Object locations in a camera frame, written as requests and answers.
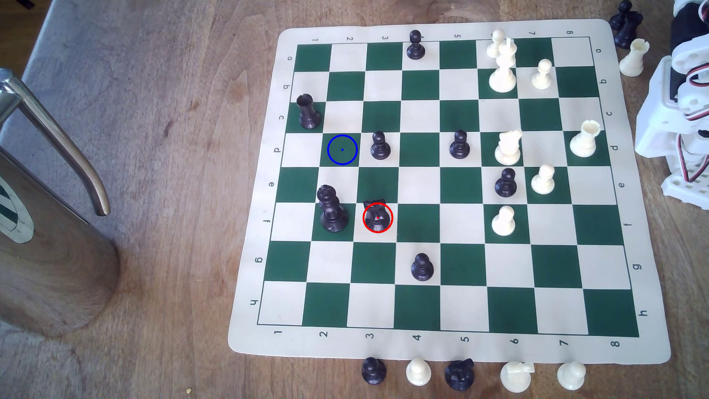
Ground black knight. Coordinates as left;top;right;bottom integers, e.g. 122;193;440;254
363;199;393;233
444;358;476;391

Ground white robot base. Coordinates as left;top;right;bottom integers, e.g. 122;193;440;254
662;161;709;210

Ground green and white chess mat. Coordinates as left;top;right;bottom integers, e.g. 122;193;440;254
227;19;672;365

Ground black queen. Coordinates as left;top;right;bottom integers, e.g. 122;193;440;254
316;184;350;233

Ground black pawn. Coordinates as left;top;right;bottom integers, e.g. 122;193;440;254
361;357;387;386
494;168;518;198
410;253;434;282
406;29;426;61
370;131;391;161
449;130;471;160
609;0;633;31

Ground black rook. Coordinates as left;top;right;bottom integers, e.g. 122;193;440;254
296;93;322;130

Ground white pawn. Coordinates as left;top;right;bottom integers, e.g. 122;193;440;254
491;205;517;237
486;29;506;59
531;58;554;91
531;164;556;195
405;358;432;387
556;361;587;391

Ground white knight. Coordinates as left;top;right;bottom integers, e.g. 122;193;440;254
494;130;524;166
500;361;536;394

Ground white king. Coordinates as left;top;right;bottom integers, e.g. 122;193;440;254
489;38;518;94

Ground white rook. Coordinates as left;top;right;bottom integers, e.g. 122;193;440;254
569;120;602;158
619;38;650;78

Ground steel jug with handle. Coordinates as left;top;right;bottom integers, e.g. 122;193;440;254
0;68;121;339

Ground red white black servo wires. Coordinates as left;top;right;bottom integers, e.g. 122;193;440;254
677;65;709;185

